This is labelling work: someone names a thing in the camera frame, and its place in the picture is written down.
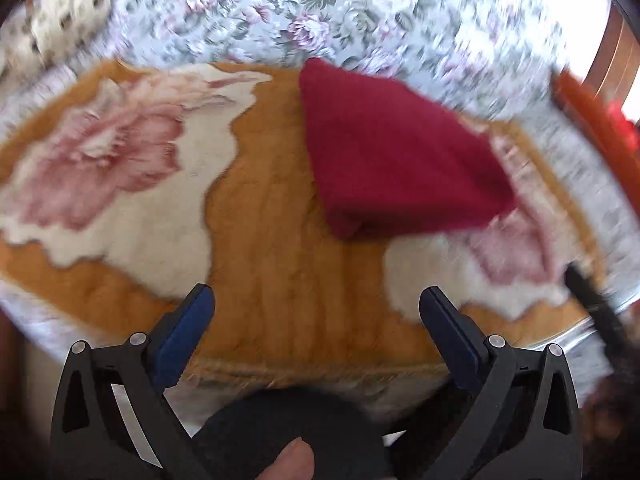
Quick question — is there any dark red knit sweater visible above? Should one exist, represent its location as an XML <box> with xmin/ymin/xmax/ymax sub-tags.
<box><xmin>298</xmin><ymin>57</ymin><xmax>518</xmax><ymax>241</ymax></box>

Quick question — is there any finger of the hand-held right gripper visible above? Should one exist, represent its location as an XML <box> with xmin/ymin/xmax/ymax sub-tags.
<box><xmin>564</xmin><ymin>264</ymin><xmax>633</xmax><ymax>366</ymax></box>

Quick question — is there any person's left hand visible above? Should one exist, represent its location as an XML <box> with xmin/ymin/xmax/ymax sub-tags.
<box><xmin>257</xmin><ymin>437</ymin><xmax>316</xmax><ymax>480</ymax></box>

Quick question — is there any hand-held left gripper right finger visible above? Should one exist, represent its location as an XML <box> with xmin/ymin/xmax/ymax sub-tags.
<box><xmin>419</xmin><ymin>286</ymin><xmax>583</xmax><ymax>480</ymax></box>

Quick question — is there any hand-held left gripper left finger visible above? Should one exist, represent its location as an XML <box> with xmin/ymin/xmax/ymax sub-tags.
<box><xmin>49</xmin><ymin>283</ymin><xmax>217</xmax><ymax>480</ymax></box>

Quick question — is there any plush flower pattern blanket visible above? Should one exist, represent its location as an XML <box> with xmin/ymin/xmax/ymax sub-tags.
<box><xmin>0</xmin><ymin>60</ymin><xmax>608</xmax><ymax>401</ymax></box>

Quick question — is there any floral print bedsheet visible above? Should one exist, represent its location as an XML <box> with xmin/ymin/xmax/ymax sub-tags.
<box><xmin>0</xmin><ymin>0</ymin><xmax>640</xmax><ymax>361</ymax></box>

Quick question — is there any cream spotted pillow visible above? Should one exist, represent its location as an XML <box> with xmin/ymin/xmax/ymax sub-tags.
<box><xmin>0</xmin><ymin>0</ymin><xmax>113</xmax><ymax>78</ymax></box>

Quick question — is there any dark cloth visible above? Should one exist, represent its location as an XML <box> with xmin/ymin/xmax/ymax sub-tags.
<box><xmin>192</xmin><ymin>387</ymin><xmax>391</xmax><ymax>480</ymax></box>

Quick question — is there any wooden furniture frame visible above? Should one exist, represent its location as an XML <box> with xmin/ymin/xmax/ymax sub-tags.
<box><xmin>587</xmin><ymin>7</ymin><xmax>640</xmax><ymax>126</ymax></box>

